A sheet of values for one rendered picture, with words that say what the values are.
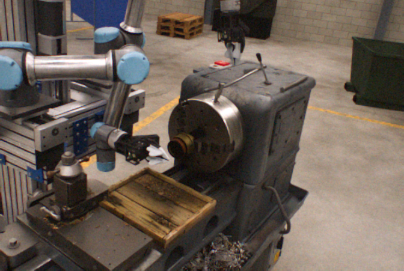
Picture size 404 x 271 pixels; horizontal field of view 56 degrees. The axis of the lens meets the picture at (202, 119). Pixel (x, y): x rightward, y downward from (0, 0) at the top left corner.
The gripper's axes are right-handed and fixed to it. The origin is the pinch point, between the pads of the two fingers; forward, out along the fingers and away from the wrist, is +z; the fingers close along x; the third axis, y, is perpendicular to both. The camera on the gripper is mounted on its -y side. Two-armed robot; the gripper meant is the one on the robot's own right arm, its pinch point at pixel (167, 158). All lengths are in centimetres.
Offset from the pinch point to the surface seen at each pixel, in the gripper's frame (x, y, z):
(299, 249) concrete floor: -111, -120, 24
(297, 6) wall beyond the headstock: -35, -974, -335
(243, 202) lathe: -32, -37, 15
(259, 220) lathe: -51, -55, 17
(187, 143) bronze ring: 1.8, -11.2, 0.3
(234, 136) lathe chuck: 4.1, -25.5, 11.8
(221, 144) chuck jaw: 1.9, -19.8, 10.0
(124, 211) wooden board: -19.3, 13.5, -7.7
